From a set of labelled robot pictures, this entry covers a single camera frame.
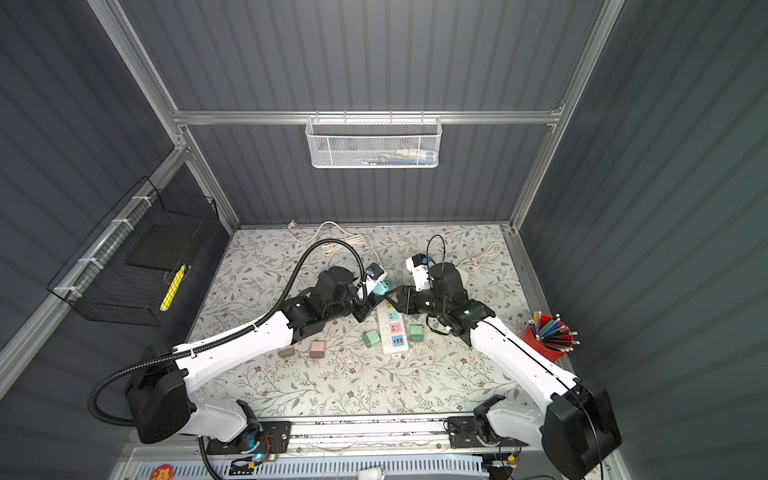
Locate pink cube adapter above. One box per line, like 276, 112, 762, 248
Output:
309, 340, 327, 359

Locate yellow marker pen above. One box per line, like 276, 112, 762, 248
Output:
159, 264, 188, 312

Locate black wire basket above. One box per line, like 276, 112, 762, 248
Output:
48, 179, 219, 327

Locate red pen cup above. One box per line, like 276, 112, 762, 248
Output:
521, 325, 567, 362

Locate white square socket cable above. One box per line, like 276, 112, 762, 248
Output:
464, 241, 504, 269

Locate pens in red cup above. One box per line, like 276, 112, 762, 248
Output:
527, 311, 581, 353

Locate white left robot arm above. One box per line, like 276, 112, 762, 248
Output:
125, 263, 387, 453

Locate white wire basket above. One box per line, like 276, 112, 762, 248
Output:
305, 117, 443, 169

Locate white power strip cable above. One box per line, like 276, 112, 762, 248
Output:
286, 219, 373, 247

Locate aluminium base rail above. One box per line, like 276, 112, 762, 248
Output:
119, 413, 541, 463

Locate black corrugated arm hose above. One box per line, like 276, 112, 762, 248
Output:
87, 238, 368, 428

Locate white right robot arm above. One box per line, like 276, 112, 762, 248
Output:
388, 254, 622, 479

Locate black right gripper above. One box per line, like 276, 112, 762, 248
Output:
385, 284, 447, 318

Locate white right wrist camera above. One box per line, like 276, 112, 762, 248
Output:
406, 253, 431, 292

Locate pink plug adapter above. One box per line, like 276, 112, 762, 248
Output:
277, 345, 296, 359

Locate light green plug adapter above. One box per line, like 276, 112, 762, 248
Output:
408, 324, 425, 343

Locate long white multicolour power strip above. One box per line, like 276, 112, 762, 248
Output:
376, 301, 409, 357

